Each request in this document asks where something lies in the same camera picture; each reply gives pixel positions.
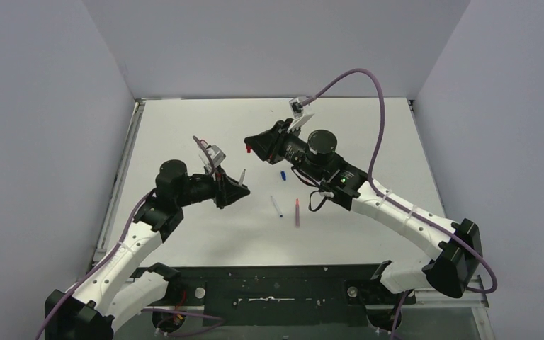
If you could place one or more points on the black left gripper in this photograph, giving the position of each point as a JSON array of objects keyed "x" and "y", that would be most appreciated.
[{"x": 224, "y": 187}]

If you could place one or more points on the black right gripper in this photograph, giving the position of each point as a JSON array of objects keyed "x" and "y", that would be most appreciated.
[{"x": 268, "y": 146}]

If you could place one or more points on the white red marker pen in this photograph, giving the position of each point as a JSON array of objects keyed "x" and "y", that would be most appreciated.
[{"x": 241, "y": 178}]

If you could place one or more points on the white blue marker pen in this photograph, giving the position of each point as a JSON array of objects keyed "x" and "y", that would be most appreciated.
[{"x": 276, "y": 206}]

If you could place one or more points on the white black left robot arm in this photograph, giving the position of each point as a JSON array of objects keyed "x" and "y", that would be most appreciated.
[{"x": 101, "y": 302}]

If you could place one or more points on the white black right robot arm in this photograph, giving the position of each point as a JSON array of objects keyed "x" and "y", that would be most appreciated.
[{"x": 453, "y": 249}]

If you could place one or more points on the pink marker pen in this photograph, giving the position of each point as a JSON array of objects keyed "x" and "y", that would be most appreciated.
[{"x": 297, "y": 213}]

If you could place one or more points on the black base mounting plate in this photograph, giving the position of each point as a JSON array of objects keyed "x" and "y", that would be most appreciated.
[{"x": 286, "y": 295}]

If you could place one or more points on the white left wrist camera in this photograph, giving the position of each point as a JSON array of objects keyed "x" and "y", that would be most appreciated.
[{"x": 213, "y": 156}]

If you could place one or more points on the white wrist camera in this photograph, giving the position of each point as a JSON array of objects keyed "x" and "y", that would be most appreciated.
[
  {"x": 301, "y": 112},
  {"x": 213, "y": 156}
]

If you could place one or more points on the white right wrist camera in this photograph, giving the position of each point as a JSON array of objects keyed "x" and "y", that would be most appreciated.
[{"x": 301, "y": 112}]

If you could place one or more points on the left side aluminium rail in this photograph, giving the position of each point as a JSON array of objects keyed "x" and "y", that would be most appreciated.
[{"x": 119, "y": 180}]

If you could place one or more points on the aluminium frame rail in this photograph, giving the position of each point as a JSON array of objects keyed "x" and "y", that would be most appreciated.
[{"x": 445, "y": 300}]

